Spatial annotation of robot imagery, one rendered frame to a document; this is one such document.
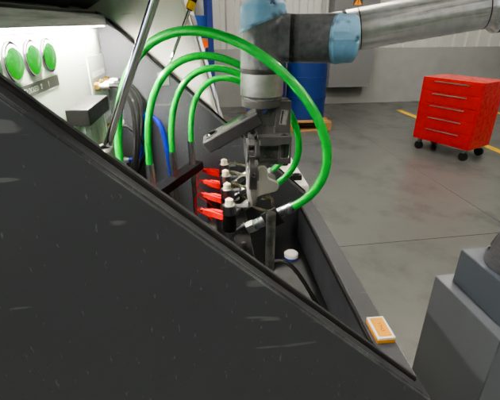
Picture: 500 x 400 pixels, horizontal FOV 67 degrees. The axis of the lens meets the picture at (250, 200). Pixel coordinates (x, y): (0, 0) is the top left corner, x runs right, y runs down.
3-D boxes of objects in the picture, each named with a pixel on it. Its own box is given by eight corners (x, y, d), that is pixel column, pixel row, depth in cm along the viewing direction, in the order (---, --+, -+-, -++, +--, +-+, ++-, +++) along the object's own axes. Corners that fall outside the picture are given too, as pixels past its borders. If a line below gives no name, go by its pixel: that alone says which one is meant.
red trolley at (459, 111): (409, 148, 475) (423, 76, 438) (431, 142, 498) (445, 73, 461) (464, 163, 422) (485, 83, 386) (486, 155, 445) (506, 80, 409)
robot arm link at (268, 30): (290, -2, 57) (235, -1, 58) (288, 75, 62) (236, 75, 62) (291, 1, 64) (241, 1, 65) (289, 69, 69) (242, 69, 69)
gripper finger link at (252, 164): (258, 192, 70) (258, 147, 67) (249, 193, 70) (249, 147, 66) (255, 182, 75) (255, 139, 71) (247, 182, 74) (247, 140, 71)
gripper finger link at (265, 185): (278, 211, 74) (280, 167, 70) (248, 213, 73) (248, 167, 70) (276, 204, 77) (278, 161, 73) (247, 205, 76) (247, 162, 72)
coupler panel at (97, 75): (123, 194, 91) (101, 58, 78) (109, 195, 91) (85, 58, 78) (132, 175, 103) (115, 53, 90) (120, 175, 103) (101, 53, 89)
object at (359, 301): (399, 443, 63) (417, 375, 56) (374, 446, 63) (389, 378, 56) (309, 245, 119) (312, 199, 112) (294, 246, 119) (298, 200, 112)
